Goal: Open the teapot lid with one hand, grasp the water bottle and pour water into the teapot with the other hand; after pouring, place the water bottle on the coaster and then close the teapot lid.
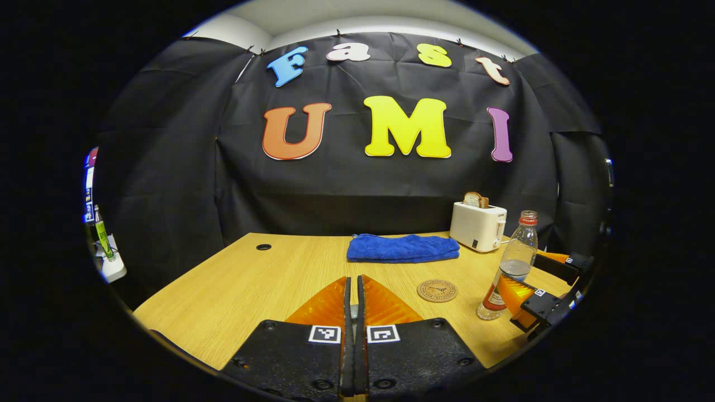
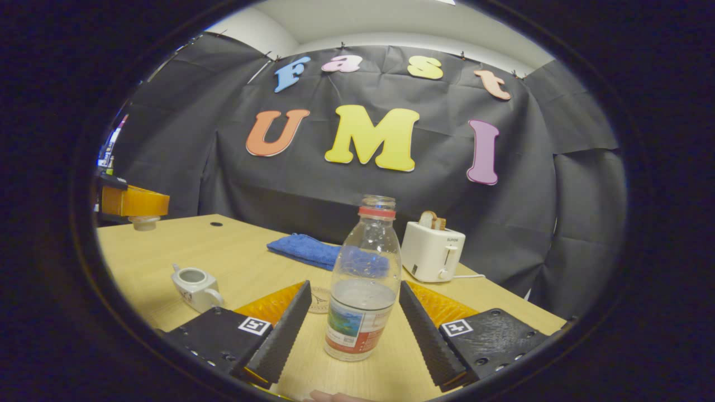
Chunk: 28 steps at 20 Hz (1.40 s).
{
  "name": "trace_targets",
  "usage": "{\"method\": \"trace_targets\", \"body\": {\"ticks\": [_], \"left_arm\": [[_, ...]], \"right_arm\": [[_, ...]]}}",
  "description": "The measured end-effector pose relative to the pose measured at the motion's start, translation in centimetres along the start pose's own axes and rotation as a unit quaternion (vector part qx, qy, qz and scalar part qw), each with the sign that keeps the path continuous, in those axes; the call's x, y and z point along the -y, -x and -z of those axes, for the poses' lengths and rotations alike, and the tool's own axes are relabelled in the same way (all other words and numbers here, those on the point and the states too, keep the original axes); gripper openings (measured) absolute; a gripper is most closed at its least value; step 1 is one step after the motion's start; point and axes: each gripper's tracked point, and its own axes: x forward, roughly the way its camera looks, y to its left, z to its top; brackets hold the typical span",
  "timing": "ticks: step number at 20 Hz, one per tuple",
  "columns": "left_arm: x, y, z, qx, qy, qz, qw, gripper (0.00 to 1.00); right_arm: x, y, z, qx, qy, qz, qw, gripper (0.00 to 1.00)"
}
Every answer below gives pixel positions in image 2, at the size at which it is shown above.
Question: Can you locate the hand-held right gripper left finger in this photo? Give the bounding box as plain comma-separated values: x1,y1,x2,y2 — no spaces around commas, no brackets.
163,281,313,390

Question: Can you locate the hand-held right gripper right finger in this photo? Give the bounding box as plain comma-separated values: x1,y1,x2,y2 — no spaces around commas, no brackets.
399,281,551,393

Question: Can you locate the round beige coaster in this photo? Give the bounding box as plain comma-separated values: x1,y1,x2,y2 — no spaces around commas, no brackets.
306,286,335,314

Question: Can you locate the clear plastic water bottle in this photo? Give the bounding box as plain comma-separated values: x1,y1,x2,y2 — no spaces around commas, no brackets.
324,195,402,362

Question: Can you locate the white teacup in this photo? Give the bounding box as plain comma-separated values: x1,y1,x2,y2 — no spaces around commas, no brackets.
171,264,225,313

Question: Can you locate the computer monitor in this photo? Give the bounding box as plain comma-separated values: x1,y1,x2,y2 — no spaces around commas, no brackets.
98,114,129,168

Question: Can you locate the white toaster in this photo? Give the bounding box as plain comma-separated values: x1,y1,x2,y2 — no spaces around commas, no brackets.
401,221,466,283

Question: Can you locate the blue towel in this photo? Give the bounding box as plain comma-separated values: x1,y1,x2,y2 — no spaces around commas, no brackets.
266,233,344,272

